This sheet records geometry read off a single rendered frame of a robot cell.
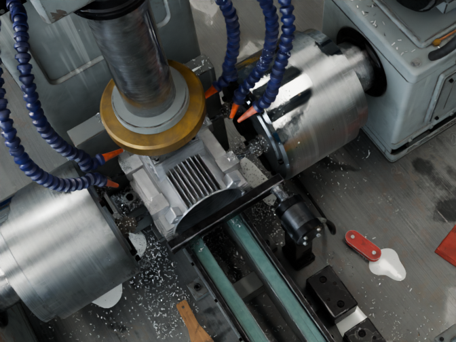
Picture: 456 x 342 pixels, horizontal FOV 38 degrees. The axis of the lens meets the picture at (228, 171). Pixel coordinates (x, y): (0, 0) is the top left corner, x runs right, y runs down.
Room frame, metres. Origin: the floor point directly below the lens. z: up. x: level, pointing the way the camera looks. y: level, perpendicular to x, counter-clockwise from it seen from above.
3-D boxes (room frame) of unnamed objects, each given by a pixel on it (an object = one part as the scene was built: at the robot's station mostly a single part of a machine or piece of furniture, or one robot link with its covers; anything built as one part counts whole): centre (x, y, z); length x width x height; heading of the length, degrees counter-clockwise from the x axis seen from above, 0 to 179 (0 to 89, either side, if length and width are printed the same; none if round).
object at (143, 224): (0.61, 0.22, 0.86); 0.07 x 0.06 x 0.12; 111
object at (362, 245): (0.43, -0.25, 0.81); 0.09 x 0.03 x 0.02; 38
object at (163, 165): (0.62, 0.10, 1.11); 0.12 x 0.11 x 0.07; 21
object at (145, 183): (0.58, 0.09, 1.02); 0.20 x 0.19 x 0.19; 21
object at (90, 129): (0.73, 0.14, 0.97); 0.30 x 0.11 x 0.34; 111
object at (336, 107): (0.68, -0.18, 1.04); 0.41 x 0.25 x 0.25; 111
